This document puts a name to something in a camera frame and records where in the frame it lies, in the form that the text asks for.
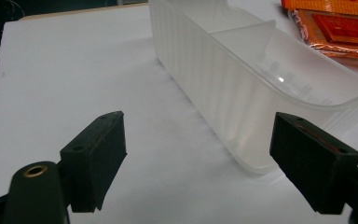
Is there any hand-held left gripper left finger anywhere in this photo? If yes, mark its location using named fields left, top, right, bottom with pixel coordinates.
left=59, top=110, right=128, bottom=214

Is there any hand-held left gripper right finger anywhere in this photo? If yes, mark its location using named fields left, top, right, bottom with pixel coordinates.
left=268, top=111, right=358, bottom=216

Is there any translucent white plastic storage box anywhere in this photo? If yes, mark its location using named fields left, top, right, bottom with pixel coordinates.
left=147, top=0, right=358, bottom=175

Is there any orange snack packet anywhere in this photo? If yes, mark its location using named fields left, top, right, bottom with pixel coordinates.
left=281, top=0, right=358, bottom=19
left=288, top=8, right=358, bottom=62

